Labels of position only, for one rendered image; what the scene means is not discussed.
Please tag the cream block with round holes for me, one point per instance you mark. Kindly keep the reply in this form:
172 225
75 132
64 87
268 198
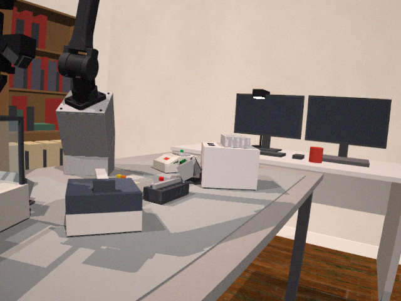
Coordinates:
168 162

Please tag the grey flat mat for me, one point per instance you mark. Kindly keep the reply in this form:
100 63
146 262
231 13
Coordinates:
39 262

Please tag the white tube rack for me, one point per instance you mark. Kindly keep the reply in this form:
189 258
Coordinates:
143 181

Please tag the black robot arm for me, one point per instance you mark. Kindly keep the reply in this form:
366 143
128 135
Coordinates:
20 50

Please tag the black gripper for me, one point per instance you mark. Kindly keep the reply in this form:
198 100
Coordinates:
3 78

